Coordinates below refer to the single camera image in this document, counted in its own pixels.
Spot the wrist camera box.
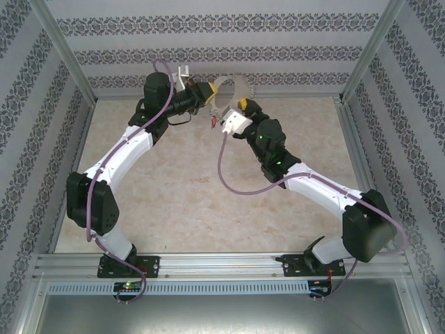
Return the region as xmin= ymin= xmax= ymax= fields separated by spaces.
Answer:
xmin=175 ymin=64 xmax=192 ymax=88
xmin=220 ymin=108 xmax=254 ymax=136

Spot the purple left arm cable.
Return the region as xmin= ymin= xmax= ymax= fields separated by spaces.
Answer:
xmin=86 ymin=58 xmax=175 ymax=305

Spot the aluminium back rail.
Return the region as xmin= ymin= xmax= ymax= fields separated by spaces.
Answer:
xmin=92 ymin=90 xmax=345 ymax=102

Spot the grey metal sheet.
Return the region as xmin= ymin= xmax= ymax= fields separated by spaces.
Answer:
xmin=33 ymin=294 xmax=427 ymax=334

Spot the aluminium frame post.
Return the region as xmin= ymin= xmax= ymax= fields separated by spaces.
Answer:
xmin=26 ymin=0 xmax=97 ymax=102
xmin=340 ymin=0 xmax=407 ymax=102

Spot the perforated grey cable duct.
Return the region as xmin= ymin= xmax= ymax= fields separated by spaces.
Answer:
xmin=47 ymin=280 xmax=311 ymax=295

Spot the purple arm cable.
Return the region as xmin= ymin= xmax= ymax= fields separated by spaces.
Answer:
xmin=217 ymin=130 xmax=408 ymax=301
xmin=86 ymin=58 xmax=175 ymax=305

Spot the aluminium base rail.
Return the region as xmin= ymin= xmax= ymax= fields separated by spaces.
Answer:
xmin=34 ymin=253 xmax=410 ymax=279

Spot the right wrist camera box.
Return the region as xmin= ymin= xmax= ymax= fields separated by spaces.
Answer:
xmin=220 ymin=108 xmax=254 ymax=136

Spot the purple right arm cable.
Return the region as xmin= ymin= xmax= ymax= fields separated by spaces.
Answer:
xmin=217 ymin=130 xmax=408 ymax=301

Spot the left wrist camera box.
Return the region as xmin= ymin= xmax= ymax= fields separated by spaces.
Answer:
xmin=175 ymin=64 xmax=192 ymax=88

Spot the aluminium side rail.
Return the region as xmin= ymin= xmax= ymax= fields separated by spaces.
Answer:
xmin=47 ymin=99 xmax=97 ymax=254
xmin=333 ymin=97 xmax=397 ymax=252

